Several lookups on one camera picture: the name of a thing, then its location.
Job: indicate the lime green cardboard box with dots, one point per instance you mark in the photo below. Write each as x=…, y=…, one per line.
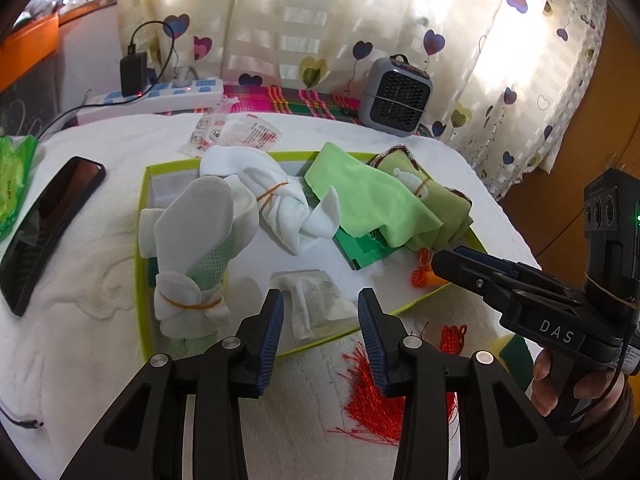
x=247, y=278

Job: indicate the black power adapter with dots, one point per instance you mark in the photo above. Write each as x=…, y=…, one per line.
x=133, y=76

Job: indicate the white cloth bundle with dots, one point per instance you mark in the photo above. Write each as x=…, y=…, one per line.
x=280, y=198

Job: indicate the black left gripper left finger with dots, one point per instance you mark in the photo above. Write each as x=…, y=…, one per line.
x=260, y=336

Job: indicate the heart pattern curtain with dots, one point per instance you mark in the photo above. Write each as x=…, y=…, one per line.
x=507, y=75

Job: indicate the rolled olive green towel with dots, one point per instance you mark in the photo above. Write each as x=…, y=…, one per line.
x=448, y=205

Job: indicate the light green microfibre cloth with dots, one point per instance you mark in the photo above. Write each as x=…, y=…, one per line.
x=371, y=200

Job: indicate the person right hand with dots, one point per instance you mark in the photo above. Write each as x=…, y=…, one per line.
x=591, y=387

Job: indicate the red chinese knot tassel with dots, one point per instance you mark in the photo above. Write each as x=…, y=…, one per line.
x=375, y=416

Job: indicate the black camera box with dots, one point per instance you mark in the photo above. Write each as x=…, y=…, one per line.
x=612, y=233

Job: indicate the white sock bundle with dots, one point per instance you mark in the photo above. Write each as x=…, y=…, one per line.
x=193, y=240

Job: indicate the yellow green scrub sponge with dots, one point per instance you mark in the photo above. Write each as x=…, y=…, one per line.
x=514, y=355

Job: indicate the green tissue packet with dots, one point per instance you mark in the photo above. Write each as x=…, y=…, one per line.
x=17, y=155

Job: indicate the orange shelf ledge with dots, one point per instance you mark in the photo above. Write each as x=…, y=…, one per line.
x=21, y=51

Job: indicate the white tissue wipe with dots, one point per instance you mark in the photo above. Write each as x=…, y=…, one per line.
x=318, y=308

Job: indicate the grey portable heater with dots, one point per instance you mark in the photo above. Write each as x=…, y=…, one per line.
x=395, y=96

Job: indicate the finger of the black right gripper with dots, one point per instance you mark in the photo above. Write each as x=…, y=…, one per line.
x=502, y=265
x=497, y=289

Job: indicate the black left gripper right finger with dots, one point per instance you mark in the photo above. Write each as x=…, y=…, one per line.
x=382, y=334

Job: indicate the colourful plaid blanket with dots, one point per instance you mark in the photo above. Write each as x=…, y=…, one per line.
x=277, y=100

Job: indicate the black smartphone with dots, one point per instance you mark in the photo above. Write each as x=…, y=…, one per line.
x=37, y=236

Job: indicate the clear plastic wrapper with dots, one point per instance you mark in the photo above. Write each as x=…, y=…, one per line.
x=220, y=126

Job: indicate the white power strip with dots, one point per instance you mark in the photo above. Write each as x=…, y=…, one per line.
x=162, y=98

